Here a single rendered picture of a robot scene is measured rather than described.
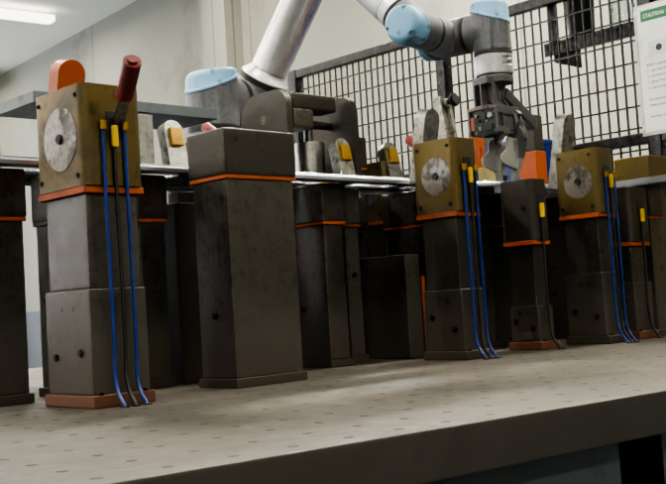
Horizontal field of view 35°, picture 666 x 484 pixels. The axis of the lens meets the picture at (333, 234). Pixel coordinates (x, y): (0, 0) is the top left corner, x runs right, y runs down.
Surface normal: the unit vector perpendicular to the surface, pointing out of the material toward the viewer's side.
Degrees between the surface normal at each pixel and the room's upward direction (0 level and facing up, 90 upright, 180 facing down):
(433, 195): 90
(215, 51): 90
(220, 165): 90
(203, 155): 90
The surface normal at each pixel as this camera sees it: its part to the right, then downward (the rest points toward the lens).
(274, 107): -0.73, 0.00
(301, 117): 0.69, -0.09
